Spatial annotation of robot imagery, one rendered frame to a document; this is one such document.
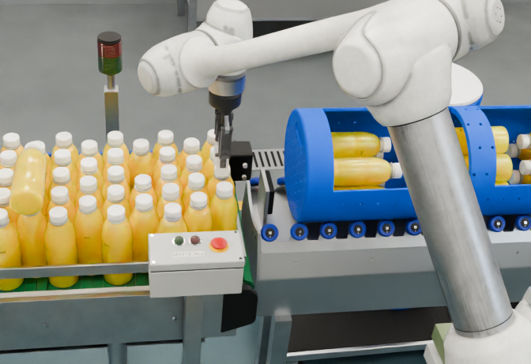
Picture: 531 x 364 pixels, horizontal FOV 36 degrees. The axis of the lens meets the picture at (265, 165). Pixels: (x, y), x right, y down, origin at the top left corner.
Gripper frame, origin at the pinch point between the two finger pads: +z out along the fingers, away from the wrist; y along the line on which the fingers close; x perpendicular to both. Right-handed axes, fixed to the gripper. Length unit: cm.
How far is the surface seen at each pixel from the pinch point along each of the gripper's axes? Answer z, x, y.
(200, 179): 2.3, 5.3, -4.4
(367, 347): 98, -58, 20
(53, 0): 112, 60, 316
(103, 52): -9.7, 27.3, 35.4
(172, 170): 2.3, 11.6, -0.7
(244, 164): 14.5, -9.1, 16.9
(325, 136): -9.3, -23.8, -4.5
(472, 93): 9, -83, 42
